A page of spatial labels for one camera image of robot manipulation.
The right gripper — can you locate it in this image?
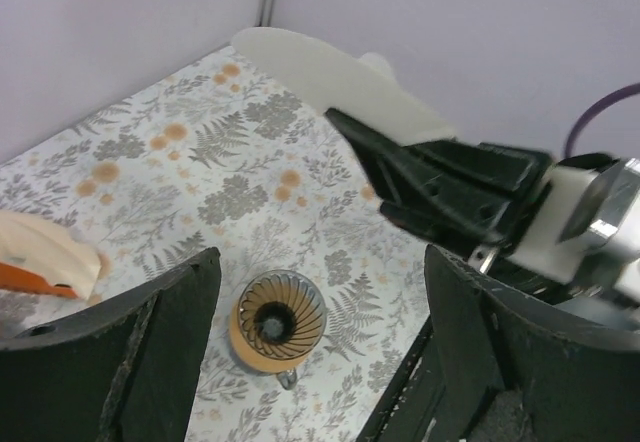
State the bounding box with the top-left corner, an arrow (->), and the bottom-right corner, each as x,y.
325,108 -> 553,275

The glass coffee server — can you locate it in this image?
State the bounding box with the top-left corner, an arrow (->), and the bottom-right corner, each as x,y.
276,368 -> 298,391

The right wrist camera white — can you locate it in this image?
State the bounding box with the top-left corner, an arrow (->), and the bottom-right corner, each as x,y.
507,158 -> 639,304

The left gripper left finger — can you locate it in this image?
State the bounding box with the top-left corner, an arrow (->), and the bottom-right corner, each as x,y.
1,247 -> 221,441

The white paper coffee filter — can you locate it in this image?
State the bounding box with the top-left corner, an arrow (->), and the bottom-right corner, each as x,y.
231,27 -> 456,146

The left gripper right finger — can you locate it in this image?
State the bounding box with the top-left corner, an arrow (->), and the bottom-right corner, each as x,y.
359,246 -> 639,441

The ribbed glass dripper cone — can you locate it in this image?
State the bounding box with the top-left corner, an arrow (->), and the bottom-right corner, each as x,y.
238,269 -> 327,360

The floral table mat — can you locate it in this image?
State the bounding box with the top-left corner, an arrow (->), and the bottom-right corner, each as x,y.
1,48 -> 428,441

